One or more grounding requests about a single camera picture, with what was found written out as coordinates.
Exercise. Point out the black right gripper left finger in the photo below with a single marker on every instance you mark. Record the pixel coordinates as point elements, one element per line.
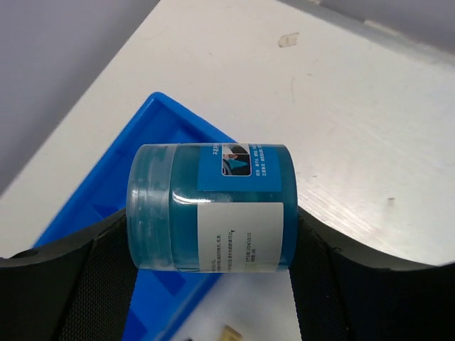
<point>76,288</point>

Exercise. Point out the small tan wooden block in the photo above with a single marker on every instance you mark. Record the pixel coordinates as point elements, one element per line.
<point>230,334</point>

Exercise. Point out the blue gel jar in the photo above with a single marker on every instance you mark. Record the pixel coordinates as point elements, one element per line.
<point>212,208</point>

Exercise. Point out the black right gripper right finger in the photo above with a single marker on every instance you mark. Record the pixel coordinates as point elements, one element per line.
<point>345,290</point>

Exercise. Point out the blue compartment tray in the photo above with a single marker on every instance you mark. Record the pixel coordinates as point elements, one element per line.
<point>162,300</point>

